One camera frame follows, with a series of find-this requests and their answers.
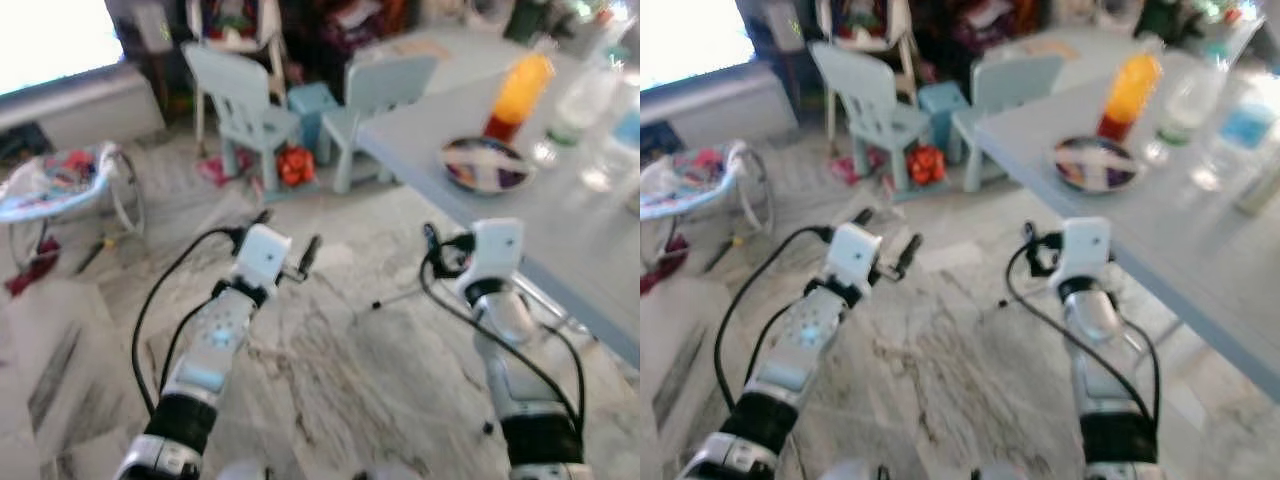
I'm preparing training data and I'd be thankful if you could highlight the red cloth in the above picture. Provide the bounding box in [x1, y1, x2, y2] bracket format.
[640, 234, 691, 297]
[4, 240, 59, 298]

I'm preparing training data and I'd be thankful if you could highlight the blue label water bottle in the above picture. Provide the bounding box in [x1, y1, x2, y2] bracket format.
[1190, 85, 1280, 193]
[580, 100, 641, 193]

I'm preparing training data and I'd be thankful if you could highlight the cream bottle with white cap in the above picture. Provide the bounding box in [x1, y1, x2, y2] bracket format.
[1234, 160, 1280, 217]

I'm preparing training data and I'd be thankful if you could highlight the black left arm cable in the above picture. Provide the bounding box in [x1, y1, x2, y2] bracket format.
[131, 227, 247, 417]
[717, 225, 837, 413]

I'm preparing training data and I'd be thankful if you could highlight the white high chair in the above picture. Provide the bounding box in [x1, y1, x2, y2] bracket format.
[814, 0, 917, 153]
[185, 0, 288, 157]

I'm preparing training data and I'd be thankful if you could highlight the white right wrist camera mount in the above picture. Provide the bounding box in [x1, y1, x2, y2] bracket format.
[467, 218, 527, 291]
[1059, 216, 1114, 287]

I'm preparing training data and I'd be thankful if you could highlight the taped round metal plate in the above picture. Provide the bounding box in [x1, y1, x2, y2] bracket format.
[441, 136, 539, 196]
[1052, 136, 1142, 195]

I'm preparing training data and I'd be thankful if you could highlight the large light blue plastic table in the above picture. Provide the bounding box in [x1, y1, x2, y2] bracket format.
[356, 48, 641, 369]
[974, 48, 1280, 403]

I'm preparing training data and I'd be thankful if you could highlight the dark tool with yellow band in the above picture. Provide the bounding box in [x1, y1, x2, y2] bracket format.
[74, 237, 117, 275]
[702, 234, 747, 274]

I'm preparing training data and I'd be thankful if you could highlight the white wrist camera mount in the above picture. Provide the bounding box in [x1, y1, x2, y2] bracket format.
[824, 222, 884, 292]
[1059, 216, 1114, 287]
[234, 224, 293, 292]
[467, 218, 527, 291]

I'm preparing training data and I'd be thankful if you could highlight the clear bottle with green label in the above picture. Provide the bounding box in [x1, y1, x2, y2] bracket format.
[1142, 58, 1229, 167]
[530, 58, 623, 167]

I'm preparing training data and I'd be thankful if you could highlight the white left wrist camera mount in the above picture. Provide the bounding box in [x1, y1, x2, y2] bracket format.
[824, 222, 884, 292]
[234, 224, 293, 292]

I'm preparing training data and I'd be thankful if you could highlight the small light kid table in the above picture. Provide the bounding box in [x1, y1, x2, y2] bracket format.
[985, 24, 1186, 93]
[352, 24, 561, 93]

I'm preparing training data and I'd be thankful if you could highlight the red toy ball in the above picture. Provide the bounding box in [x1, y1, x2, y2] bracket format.
[905, 145, 949, 187]
[276, 146, 318, 188]

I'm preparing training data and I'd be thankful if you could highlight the blue plastic stool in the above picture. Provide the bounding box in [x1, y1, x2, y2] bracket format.
[916, 82, 972, 148]
[287, 82, 342, 153]

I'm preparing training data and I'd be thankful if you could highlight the orange and red drink bottle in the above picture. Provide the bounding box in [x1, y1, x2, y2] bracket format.
[1096, 50, 1165, 144]
[484, 52, 557, 144]

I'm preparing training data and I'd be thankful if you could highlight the colourful baby bouncer seat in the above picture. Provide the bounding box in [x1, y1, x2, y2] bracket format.
[0, 141, 147, 273]
[640, 139, 774, 267]

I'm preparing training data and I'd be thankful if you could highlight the light blue plastic kid chair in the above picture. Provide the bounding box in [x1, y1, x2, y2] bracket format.
[809, 42, 933, 193]
[321, 54, 439, 195]
[950, 54, 1067, 194]
[182, 42, 303, 193]

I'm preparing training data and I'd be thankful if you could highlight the bright window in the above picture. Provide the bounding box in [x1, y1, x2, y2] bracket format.
[0, 0, 127, 98]
[640, 0, 759, 93]

